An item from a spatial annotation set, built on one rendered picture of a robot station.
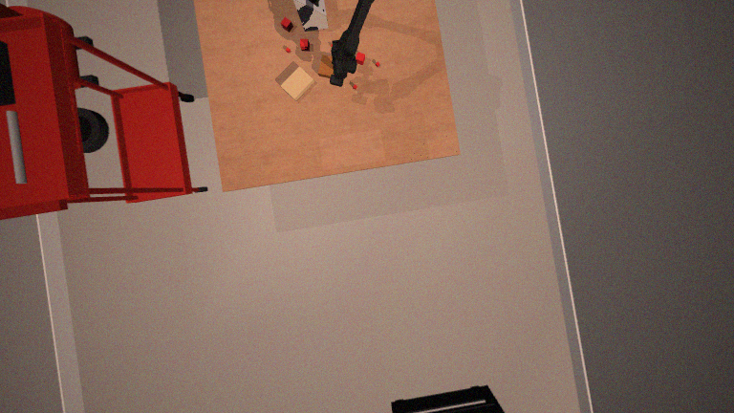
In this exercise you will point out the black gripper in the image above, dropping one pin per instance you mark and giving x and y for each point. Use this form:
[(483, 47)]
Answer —
[(336, 82)]

